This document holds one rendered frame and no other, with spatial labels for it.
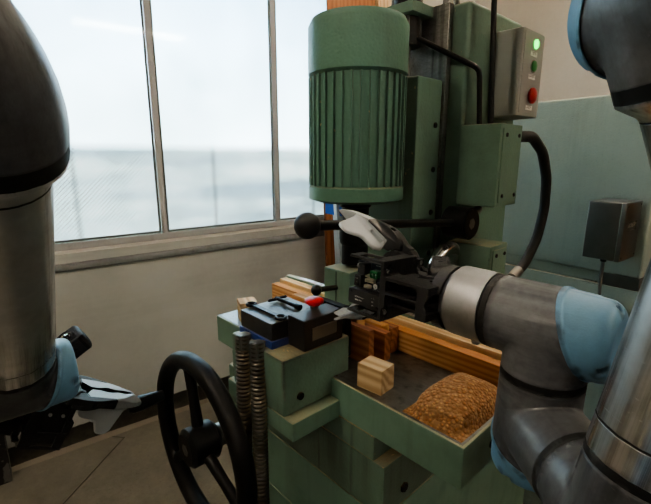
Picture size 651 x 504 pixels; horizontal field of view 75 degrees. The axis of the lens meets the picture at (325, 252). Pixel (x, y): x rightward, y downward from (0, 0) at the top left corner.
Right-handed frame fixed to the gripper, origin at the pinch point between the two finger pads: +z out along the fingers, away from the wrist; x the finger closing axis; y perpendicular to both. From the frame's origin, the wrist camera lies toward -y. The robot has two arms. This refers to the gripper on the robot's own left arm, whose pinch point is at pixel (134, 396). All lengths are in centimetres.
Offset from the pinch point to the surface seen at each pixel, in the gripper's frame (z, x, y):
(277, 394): 11.5, 18.0, -10.1
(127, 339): 49, -128, 26
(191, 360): 1.2, 9.4, -10.0
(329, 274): 23.8, 5.5, -30.1
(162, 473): 68, -88, 64
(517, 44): 32, 21, -84
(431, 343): 32.1, 26.2, -25.4
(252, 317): 7.8, 10.0, -18.6
